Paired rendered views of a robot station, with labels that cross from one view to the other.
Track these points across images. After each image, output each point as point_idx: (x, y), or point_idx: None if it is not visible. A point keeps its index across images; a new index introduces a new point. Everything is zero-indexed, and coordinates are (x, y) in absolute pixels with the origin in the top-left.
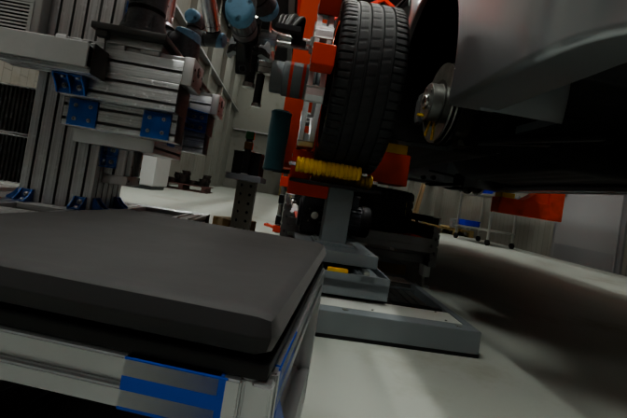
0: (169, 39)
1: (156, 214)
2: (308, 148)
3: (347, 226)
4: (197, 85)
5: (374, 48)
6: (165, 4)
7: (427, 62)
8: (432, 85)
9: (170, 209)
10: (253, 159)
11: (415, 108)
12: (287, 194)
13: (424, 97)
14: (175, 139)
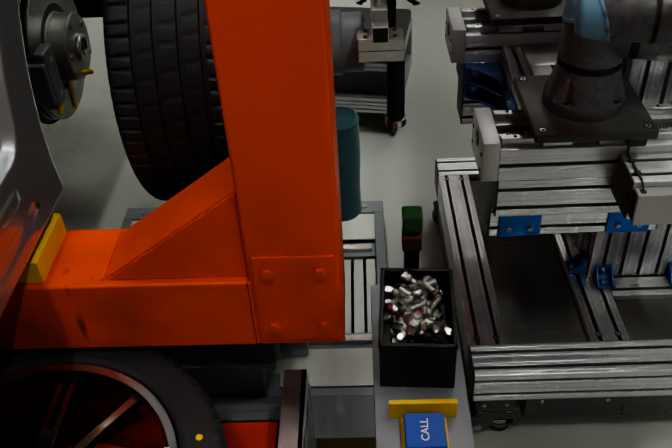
0: None
1: (549, 322)
2: None
3: None
4: (448, 44)
5: None
6: None
7: None
8: (78, 15)
9: (550, 354)
10: (400, 280)
11: (49, 81)
12: (303, 370)
13: (80, 41)
14: (457, 105)
